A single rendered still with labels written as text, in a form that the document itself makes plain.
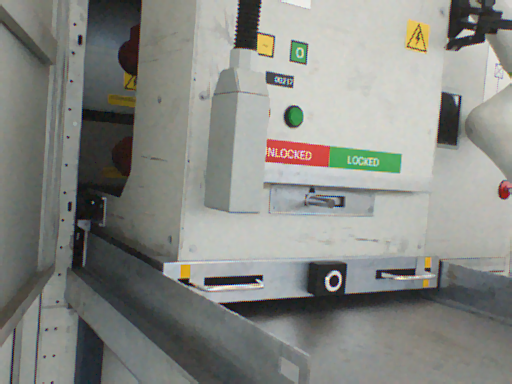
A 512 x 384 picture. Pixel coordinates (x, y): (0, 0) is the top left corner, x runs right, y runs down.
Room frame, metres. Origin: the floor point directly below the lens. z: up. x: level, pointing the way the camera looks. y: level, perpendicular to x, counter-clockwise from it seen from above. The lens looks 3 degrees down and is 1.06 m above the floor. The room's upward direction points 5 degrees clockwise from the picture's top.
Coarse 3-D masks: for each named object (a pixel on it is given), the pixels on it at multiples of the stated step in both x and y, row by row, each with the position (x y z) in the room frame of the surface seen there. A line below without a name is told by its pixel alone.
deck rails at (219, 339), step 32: (96, 256) 0.93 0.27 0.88; (128, 256) 0.79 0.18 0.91; (128, 288) 0.79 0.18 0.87; (160, 288) 0.68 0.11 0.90; (448, 288) 0.97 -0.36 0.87; (480, 288) 0.92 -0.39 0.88; (160, 320) 0.68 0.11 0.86; (192, 320) 0.60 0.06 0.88; (224, 320) 0.54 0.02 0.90; (192, 352) 0.59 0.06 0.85; (224, 352) 0.53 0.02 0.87; (256, 352) 0.48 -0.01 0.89; (288, 352) 0.44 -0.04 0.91
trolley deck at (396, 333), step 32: (96, 288) 0.85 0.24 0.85; (96, 320) 0.80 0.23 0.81; (128, 320) 0.69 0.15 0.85; (256, 320) 0.75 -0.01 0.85; (288, 320) 0.76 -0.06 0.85; (320, 320) 0.77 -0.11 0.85; (352, 320) 0.79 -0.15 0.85; (384, 320) 0.80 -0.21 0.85; (416, 320) 0.82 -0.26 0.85; (448, 320) 0.83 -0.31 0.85; (480, 320) 0.85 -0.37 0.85; (128, 352) 0.68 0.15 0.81; (160, 352) 0.59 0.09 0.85; (320, 352) 0.63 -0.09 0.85; (352, 352) 0.64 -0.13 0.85; (384, 352) 0.65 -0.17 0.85; (416, 352) 0.66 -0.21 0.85; (448, 352) 0.68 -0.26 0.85; (480, 352) 0.69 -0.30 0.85
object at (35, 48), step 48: (0, 0) 0.55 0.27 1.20; (48, 0) 0.91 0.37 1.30; (0, 48) 0.62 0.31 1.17; (48, 48) 0.83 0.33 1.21; (0, 96) 0.64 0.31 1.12; (0, 144) 0.65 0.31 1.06; (0, 192) 0.66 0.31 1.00; (0, 240) 0.67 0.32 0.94; (0, 288) 0.69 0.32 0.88; (0, 336) 0.58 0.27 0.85
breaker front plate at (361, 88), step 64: (320, 0) 0.83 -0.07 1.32; (384, 0) 0.90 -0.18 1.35; (448, 0) 0.98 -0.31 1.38; (320, 64) 0.84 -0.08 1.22; (384, 64) 0.91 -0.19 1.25; (192, 128) 0.73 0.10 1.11; (320, 128) 0.84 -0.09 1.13; (384, 128) 0.91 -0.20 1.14; (192, 192) 0.73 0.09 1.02; (320, 192) 0.85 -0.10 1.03; (384, 192) 0.92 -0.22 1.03; (192, 256) 0.74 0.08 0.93; (256, 256) 0.79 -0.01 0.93; (320, 256) 0.86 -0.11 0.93
